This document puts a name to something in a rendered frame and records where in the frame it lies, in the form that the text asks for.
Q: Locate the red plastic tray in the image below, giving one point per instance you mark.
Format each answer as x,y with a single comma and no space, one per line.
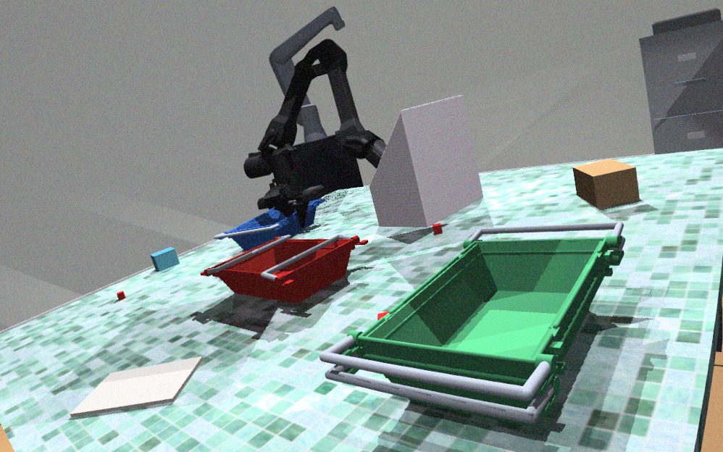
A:
307,276

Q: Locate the teal rectangular block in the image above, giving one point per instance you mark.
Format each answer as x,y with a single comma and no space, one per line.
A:
165,259

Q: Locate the white flat square panel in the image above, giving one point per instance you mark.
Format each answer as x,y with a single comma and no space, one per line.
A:
144,386

